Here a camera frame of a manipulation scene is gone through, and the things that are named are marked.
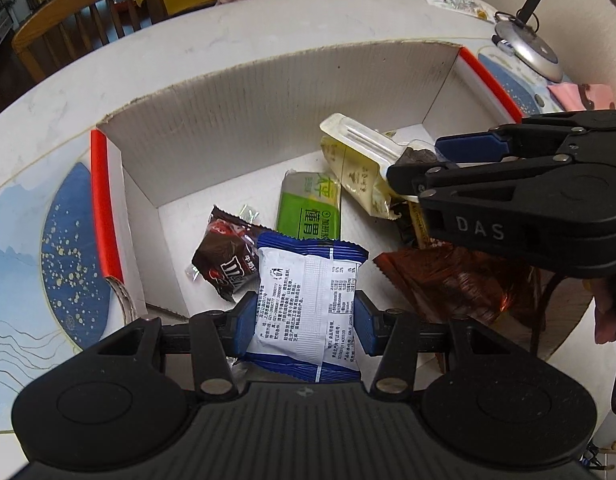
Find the dark prune clear packet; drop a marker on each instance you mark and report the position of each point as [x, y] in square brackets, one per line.
[419, 154]

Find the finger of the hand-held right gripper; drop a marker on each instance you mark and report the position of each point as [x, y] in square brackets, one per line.
[438, 177]
[468, 145]

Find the red snack packet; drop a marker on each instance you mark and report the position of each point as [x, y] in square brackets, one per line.
[438, 244]

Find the dark red crinkly packet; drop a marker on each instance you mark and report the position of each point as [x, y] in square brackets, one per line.
[448, 285]

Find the wooden chair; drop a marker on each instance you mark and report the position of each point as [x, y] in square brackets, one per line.
[88, 15]

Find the black snack packet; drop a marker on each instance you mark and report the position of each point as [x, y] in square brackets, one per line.
[408, 225]

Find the silver desk lamp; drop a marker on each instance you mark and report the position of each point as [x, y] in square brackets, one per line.
[533, 47]

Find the white printed leaflet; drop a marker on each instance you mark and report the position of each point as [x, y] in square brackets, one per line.
[458, 2]

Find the cream yellow snack packet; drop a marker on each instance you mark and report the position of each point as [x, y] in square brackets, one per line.
[358, 175]

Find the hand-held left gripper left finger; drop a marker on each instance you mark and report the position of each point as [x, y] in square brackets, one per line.
[244, 325]

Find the brown chocolate packet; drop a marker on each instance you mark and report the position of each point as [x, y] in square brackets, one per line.
[228, 260]

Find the person's right hand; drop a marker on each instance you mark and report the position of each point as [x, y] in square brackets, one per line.
[608, 315]

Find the pink bag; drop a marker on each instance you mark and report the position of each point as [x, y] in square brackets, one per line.
[578, 96]

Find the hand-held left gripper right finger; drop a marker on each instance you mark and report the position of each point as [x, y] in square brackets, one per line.
[366, 325]

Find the red cardboard box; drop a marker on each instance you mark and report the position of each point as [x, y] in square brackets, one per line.
[268, 120]

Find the green snack packet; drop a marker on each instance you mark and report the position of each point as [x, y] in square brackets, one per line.
[308, 210]

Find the blue white snack packet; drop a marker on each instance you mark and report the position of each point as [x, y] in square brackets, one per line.
[308, 300]

